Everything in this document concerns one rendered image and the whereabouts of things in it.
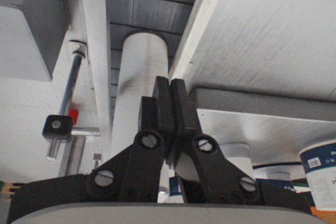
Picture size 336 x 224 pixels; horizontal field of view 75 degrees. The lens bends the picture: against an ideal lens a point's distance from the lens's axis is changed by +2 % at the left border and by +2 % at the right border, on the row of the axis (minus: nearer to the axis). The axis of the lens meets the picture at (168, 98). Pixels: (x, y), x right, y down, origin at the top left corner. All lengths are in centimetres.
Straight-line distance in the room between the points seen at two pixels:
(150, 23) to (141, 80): 7
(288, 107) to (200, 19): 35
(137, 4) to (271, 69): 27
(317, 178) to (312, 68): 34
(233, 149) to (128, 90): 43
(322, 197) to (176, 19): 58
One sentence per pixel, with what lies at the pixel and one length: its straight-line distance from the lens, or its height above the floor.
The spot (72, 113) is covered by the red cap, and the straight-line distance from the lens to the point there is 54.
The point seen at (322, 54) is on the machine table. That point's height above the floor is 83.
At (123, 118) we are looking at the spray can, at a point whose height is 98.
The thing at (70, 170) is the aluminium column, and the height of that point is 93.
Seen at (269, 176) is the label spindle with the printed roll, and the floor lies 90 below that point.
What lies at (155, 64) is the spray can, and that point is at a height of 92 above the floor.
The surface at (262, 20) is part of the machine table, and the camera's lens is 33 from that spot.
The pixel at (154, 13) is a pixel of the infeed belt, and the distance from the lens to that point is 23.
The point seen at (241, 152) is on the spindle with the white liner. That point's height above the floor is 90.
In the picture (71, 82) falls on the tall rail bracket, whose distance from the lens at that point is 33.
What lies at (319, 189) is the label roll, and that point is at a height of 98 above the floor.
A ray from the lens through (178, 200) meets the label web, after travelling 76.
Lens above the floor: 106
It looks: 30 degrees down
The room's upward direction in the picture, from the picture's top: 179 degrees clockwise
